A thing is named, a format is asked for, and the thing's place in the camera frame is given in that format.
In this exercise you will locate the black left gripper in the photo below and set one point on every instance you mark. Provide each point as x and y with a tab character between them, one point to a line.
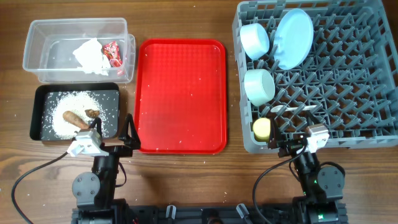
129	142

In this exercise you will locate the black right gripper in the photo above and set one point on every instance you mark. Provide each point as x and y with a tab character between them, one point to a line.
275	141

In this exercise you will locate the white plastic spoon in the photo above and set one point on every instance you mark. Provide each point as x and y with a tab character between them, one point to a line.
278	108

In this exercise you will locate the dark food scrap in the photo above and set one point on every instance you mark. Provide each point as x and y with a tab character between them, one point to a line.
92	113

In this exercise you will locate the yellow plastic cup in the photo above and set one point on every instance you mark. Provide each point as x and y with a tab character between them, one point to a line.
262	129

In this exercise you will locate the white rice pile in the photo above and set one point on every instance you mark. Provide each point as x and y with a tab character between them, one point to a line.
54	127

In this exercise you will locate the brown carrot-like vegetable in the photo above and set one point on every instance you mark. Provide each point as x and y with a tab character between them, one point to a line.
74	119

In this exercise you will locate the mint green bowl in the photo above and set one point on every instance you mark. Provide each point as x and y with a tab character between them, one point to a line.
259	86

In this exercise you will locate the light blue plate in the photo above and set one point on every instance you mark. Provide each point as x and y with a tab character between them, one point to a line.
293	38

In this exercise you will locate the light blue bowl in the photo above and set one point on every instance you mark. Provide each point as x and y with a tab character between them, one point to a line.
255	40

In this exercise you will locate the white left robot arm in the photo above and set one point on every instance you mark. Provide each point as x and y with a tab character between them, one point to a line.
94	190

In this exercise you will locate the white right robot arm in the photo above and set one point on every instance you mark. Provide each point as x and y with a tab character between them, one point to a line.
322	183

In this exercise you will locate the black waste tray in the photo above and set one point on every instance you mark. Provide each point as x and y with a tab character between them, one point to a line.
40	93

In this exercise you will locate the grey dishwasher rack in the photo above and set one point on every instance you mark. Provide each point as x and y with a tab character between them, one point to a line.
350	73

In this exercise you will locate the white crumpled tissue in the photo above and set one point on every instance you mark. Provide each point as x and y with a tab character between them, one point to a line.
91	59

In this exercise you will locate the red snack wrapper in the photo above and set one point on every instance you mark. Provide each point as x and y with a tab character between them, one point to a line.
112	52

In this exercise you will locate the red plastic tray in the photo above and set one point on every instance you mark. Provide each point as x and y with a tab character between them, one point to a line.
181	96

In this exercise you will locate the clear plastic bin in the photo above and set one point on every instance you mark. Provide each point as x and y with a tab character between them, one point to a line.
50	44

